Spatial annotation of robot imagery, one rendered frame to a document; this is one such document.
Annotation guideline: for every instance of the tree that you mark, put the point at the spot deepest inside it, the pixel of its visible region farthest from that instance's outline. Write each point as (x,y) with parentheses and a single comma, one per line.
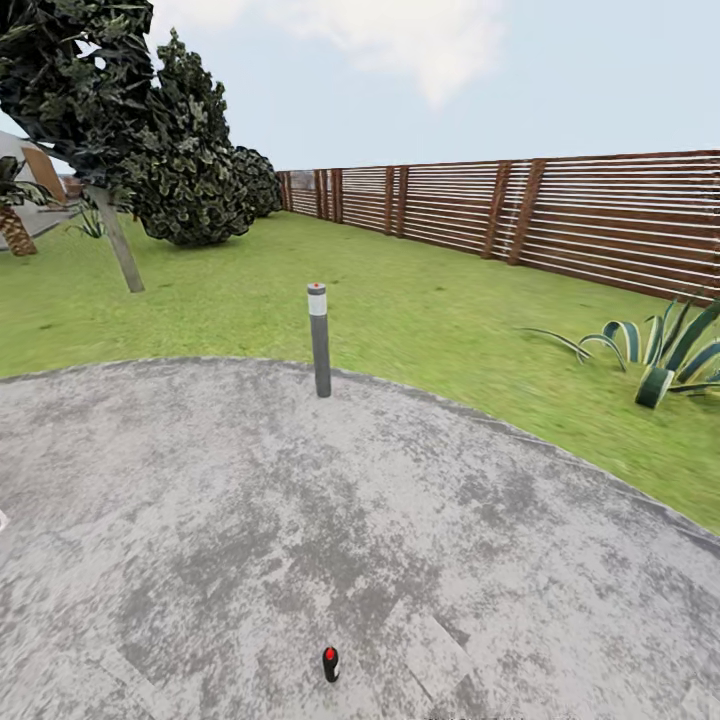
(69,107)
(186,67)
(138,116)

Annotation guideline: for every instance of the insectifuge atomizer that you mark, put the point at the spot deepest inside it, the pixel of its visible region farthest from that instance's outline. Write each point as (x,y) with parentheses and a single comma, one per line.
(331,664)

